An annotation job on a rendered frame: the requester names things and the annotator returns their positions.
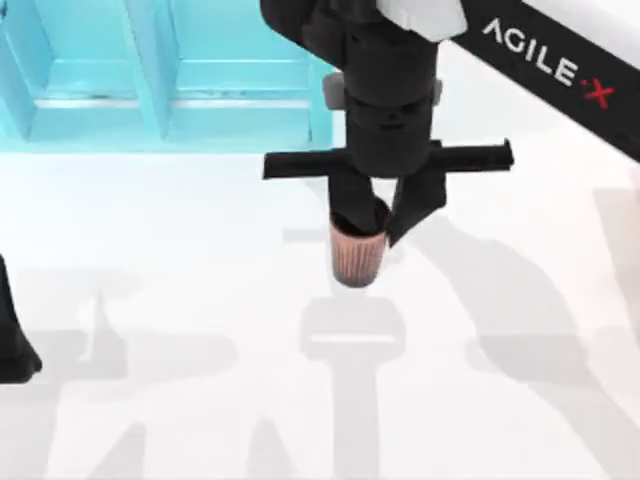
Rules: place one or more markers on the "pink ribbed cup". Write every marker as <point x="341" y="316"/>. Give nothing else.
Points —
<point x="357" y="262"/>

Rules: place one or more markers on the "light blue rack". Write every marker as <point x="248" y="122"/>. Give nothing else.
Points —
<point x="90" y="75"/>

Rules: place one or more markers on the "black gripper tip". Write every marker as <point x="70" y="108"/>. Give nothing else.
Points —
<point x="15" y="340"/>

